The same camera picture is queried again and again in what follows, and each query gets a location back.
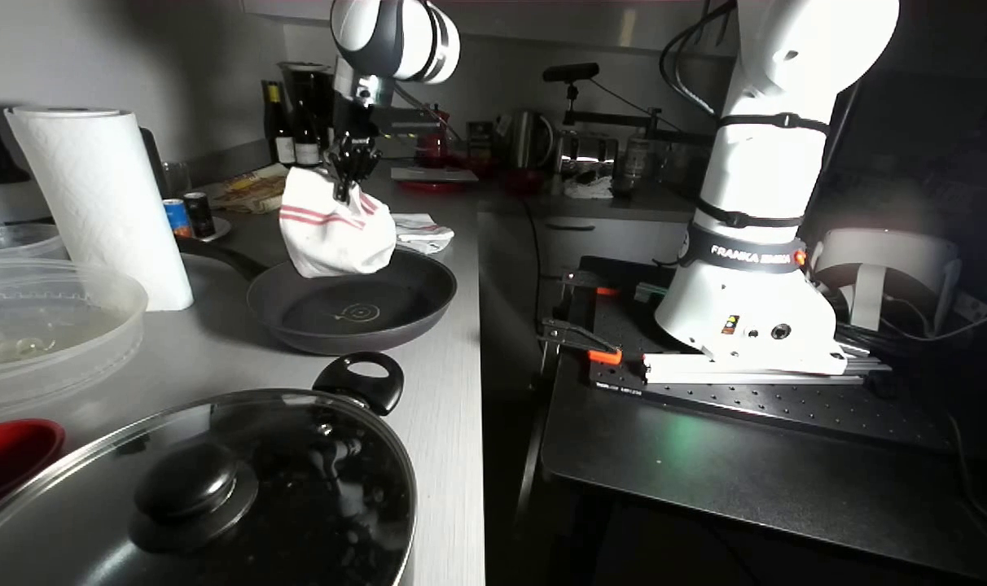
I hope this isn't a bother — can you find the red tray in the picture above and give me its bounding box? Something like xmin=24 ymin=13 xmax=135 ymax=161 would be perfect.
xmin=388 ymin=149 xmax=484 ymax=200

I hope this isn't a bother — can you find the yellow and red food package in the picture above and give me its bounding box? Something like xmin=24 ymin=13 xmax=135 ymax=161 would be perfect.
xmin=211 ymin=161 xmax=291 ymax=215

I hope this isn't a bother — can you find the dark tall jar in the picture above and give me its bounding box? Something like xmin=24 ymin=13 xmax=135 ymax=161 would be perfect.
xmin=280 ymin=61 xmax=338 ymax=169

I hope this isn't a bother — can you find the white towel with red stripes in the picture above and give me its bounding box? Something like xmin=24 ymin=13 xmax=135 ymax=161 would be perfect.
xmin=278 ymin=161 xmax=399 ymax=283

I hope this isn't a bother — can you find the black cable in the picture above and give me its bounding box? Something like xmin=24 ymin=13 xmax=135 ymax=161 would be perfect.
xmin=659 ymin=0 xmax=739 ymax=119

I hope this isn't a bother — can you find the metal kettle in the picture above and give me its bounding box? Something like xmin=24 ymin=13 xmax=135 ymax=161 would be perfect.
xmin=509 ymin=108 xmax=559 ymax=175

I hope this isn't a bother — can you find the white paper towel roll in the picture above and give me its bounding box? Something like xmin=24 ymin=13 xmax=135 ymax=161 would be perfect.
xmin=0 ymin=104 xmax=199 ymax=316

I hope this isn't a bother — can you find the clear plastic container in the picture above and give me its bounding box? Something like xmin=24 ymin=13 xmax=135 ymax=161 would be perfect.
xmin=0 ymin=256 xmax=149 ymax=418

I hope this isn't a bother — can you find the white round device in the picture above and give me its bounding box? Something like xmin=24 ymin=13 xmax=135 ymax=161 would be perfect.
xmin=811 ymin=225 xmax=965 ymax=335

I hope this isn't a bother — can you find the glass lid with black knob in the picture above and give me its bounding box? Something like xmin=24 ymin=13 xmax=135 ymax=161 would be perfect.
xmin=0 ymin=386 xmax=420 ymax=586

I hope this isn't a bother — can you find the small white cloth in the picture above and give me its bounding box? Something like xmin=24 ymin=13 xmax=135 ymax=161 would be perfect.
xmin=392 ymin=210 xmax=460 ymax=259

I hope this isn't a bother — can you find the black robot table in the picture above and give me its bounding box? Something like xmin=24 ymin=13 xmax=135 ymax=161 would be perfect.
xmin=537 ymin=252 xmax=987 ymax=582

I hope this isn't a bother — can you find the small black can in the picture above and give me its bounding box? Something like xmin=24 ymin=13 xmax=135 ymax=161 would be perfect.
xmin=181 ymin=189 xmax=219 ymax=239

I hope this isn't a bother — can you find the black camera on stand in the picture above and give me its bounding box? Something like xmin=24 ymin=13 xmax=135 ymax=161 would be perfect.
xmin=540 ymin=58 xmax=625 ymax=206

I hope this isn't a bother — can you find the black frying pan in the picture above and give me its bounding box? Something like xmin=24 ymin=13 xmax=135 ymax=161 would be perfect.
xmin=176 ymin=236 xmax=460 ymax=359

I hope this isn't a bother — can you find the small blue can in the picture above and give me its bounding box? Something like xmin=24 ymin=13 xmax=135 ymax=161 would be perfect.
xmin=163 ymin=195 xmax=193 ymax=239

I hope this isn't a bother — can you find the dark glass bottle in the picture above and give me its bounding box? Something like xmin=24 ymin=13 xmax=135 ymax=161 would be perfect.
xmin=261 ymin=75 xmax=299 ymax=169

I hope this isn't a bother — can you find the black cooking pot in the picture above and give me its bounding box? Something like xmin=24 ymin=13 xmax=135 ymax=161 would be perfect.
xmin=312 ymin=351 xmax=420 ymax=586

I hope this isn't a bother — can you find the orange and black clamp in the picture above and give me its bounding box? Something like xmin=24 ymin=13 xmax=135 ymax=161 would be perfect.
xmin=537 ymin=316 xmax=627 ymax=370

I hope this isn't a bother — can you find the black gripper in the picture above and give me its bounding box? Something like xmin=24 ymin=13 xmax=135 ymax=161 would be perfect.
xmin=325 ymin=100 xmax=385 ymax=206

